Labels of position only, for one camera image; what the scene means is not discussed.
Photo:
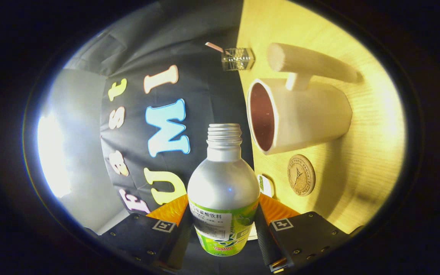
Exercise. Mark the round cork coaster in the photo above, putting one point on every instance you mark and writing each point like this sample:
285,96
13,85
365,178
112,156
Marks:
301,175

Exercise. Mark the silver bottle with green label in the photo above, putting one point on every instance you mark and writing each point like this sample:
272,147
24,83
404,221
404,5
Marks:
224,183

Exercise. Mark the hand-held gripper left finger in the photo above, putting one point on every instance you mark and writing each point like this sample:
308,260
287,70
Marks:
139,236

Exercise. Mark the wooden table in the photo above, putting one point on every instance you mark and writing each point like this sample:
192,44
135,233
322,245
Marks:
369,152

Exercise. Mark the white divided dish of beans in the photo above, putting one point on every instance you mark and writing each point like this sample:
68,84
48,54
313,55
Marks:
266,186

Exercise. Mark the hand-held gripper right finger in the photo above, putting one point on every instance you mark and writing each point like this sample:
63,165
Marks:
308,236

